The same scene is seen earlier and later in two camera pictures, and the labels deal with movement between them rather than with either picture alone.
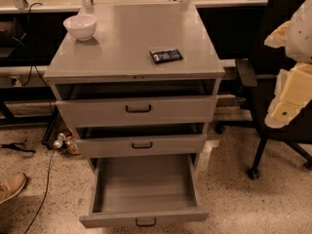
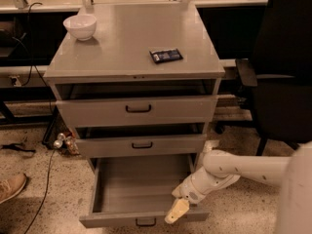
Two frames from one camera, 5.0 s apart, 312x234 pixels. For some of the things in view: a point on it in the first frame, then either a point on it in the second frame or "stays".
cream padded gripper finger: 292,92 -> 193,188
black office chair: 280,3 stays
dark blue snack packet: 163,56 stays
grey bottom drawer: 143,190 stays
